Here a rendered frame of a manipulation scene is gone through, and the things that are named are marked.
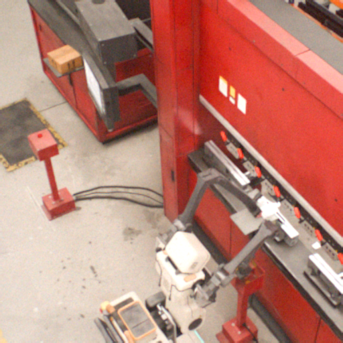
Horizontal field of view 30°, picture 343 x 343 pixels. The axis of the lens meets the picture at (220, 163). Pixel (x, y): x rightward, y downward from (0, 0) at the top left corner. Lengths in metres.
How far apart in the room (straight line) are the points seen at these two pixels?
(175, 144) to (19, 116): 2.40
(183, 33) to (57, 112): 2.78
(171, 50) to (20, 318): 2.30
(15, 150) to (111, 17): 2.39
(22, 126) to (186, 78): 2.60
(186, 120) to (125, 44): 0.77
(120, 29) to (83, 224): 2.01
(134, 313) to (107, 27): 1.76
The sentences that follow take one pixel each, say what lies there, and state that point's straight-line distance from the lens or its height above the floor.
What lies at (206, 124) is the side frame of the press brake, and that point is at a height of 1.10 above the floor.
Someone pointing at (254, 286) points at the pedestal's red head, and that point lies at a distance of 4.20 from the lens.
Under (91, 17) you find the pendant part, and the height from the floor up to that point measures 1.95.
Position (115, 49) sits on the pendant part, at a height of 1.85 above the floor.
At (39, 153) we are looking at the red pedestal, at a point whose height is 0.76.
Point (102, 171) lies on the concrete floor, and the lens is 5.95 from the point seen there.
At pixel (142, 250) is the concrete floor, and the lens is 5.30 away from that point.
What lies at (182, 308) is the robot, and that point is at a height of 0.91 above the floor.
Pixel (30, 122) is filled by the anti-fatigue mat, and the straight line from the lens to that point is 6.57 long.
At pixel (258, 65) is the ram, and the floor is 2.04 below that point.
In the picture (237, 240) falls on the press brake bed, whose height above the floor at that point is 0.58.
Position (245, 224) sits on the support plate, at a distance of 4.16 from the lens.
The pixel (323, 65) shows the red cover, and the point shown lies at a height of 2.30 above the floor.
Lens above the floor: 4.18
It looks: 45 degrees down
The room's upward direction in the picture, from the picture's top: 2 degrees clockwise
